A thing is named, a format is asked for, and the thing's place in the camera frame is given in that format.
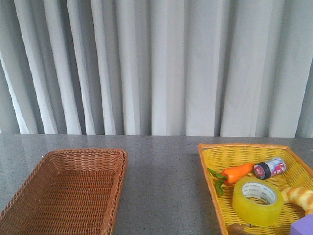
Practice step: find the yellow packing tape roll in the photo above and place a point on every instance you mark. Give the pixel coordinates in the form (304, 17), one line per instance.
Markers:
(257, 202)

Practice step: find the yellow woven basket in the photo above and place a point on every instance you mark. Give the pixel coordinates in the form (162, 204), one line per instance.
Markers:
(218, 157)

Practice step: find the grey pleated curtain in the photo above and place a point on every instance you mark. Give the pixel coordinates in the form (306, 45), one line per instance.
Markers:
(229, 68)

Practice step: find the orange toy carrot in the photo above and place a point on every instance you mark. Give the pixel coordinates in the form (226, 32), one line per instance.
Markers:
(230, 176)

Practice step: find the brown wicker basket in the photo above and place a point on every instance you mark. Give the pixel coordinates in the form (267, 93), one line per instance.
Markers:
(69, 192)

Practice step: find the small black-lidded jar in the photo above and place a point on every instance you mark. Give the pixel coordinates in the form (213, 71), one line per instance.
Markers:
(270, 168)

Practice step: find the brown toy animal figure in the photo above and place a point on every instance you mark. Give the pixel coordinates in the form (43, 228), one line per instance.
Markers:
(238, 229)

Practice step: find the toy croissant bread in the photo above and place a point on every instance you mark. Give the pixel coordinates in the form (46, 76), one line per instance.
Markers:
(300, 196)

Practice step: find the purple foam block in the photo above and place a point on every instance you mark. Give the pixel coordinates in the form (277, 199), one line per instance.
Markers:
(303, 226)

